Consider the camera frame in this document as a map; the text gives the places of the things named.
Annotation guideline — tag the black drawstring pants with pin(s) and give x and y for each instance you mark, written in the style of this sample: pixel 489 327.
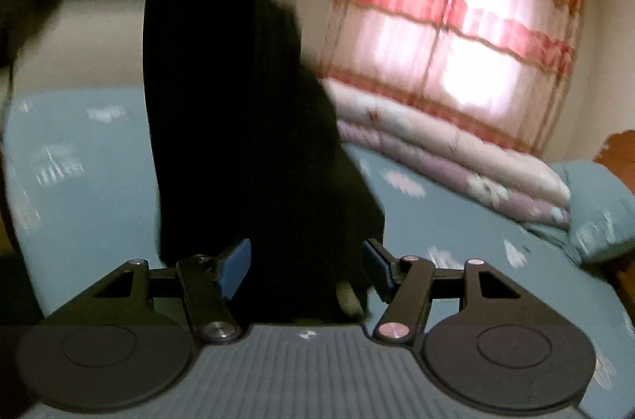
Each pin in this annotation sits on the black drawstring pants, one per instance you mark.
pixel 246 146

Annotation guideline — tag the pink striped curtain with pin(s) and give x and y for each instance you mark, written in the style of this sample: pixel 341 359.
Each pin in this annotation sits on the pink striped curtain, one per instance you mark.
pixel 499 69

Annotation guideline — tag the wooden headboard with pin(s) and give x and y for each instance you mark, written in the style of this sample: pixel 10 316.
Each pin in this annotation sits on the wooden headboard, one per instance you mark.
pixel 617 154

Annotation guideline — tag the teal pillow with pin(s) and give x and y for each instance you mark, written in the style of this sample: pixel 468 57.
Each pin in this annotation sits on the teal pillow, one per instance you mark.
pixel 601 215

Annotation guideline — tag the teal patterned bed sheet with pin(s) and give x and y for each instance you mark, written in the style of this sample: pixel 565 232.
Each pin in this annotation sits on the teal patterned bed sheet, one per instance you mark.
pixel 82 191

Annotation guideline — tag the pink purple folded quilt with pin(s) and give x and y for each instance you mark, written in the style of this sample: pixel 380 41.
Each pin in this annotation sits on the pink purple folded quilt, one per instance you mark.
pixel 518 186

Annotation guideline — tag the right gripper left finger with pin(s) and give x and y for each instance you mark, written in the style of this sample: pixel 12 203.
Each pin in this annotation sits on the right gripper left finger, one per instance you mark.
pixel 209 285

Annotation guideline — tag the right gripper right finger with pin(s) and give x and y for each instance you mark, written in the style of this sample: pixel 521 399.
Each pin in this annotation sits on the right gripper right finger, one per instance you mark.
pixel 404 286

